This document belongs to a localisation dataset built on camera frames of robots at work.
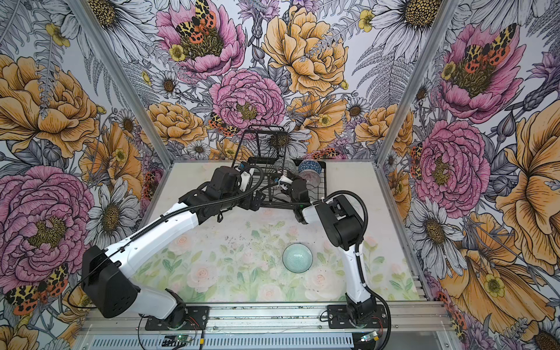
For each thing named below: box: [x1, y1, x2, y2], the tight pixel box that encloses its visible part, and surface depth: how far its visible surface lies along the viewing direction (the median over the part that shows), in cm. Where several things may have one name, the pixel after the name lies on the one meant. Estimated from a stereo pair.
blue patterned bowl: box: [297, 158, 323, 175], surface depth 115 cm
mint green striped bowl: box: [282, 242, 314, 274], surface depth 87 cm
